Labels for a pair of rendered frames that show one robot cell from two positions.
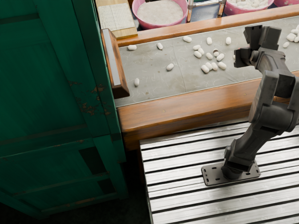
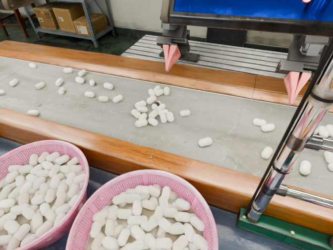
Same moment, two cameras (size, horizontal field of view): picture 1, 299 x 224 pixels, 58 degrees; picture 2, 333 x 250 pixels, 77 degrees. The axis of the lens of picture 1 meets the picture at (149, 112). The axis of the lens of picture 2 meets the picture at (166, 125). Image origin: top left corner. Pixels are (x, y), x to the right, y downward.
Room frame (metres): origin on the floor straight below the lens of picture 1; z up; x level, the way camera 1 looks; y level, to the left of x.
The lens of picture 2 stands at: (1.25, -0.36, 1.17)
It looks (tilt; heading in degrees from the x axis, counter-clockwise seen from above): 44 degrees down; 216
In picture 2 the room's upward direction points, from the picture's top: 4 degrees counter-clockwise
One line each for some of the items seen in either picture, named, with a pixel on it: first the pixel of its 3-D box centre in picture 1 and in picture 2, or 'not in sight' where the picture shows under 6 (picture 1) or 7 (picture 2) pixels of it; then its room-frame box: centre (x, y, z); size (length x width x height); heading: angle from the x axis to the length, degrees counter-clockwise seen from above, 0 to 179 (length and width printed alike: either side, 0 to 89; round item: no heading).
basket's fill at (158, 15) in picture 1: (159, 16); not in sight; (1.08, -0.06, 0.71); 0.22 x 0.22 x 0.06
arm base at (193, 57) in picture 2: not in sight; (179, 48); (0.40, -0.88, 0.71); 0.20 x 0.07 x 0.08; 99
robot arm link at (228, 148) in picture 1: (237, 158); not in sight; (0.31, -0.28, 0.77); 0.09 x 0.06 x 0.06; 73
